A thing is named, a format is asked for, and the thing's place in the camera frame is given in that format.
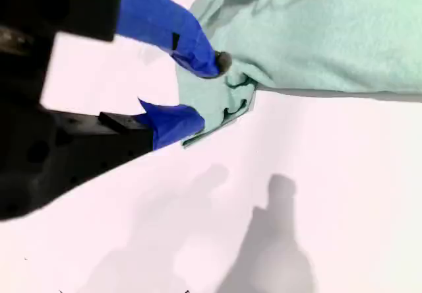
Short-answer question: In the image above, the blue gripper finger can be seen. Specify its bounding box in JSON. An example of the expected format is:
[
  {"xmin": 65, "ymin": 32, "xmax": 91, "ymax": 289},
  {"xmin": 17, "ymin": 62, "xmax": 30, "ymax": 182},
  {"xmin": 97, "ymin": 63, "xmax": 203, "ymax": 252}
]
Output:
[
  {"xmin": 98, "ymin": 97, "xmax": 206, "ymax": 155},
  {"xmin": 49, "ymin": 0, "xmax": 233, "ymax": 79}
]

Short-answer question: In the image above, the pale green T-shirt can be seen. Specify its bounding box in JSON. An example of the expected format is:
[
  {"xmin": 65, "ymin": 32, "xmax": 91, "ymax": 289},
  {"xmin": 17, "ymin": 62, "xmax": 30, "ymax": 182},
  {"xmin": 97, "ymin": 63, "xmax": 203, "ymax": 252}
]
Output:
[{"xmin": 176, "ymin": 0, "xmax": 422, "ymax": 150}]

